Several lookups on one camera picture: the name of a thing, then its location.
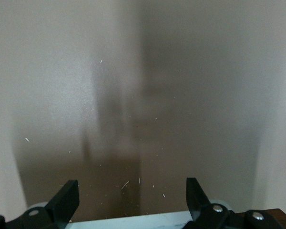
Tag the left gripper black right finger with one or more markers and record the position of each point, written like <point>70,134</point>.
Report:
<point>200,207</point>

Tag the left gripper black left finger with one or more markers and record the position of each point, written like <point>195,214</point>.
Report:
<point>62,205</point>

